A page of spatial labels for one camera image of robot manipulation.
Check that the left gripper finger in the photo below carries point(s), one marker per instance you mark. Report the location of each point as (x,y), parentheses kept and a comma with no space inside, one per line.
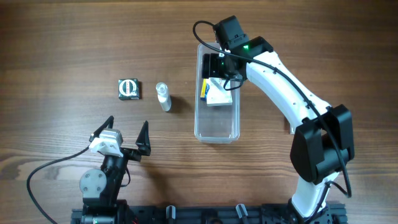
(107,124)
(143,142)

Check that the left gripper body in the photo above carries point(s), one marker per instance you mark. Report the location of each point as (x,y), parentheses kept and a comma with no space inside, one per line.
(129,152)

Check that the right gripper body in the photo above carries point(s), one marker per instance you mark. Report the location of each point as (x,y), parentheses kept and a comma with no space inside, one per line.
(211,66)

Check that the blue yellow lozenge box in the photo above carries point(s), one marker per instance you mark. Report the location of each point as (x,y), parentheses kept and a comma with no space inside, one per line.
(204,90)

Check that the white blue medicine box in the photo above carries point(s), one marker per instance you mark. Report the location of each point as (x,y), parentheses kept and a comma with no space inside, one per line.
(216,94)

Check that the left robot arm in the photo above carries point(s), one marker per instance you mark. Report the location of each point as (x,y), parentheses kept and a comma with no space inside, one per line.
(100,187)

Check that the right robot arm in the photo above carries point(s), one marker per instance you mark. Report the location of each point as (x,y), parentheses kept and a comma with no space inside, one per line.
(323,141)

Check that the clear plastic container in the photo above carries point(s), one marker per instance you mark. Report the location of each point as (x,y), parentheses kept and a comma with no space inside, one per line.
(215,124)

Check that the green Zam-Buk box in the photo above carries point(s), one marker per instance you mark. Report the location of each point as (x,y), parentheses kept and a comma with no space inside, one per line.
(128,89)

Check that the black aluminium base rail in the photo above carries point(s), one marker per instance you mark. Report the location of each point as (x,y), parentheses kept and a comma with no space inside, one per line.
(217,214)

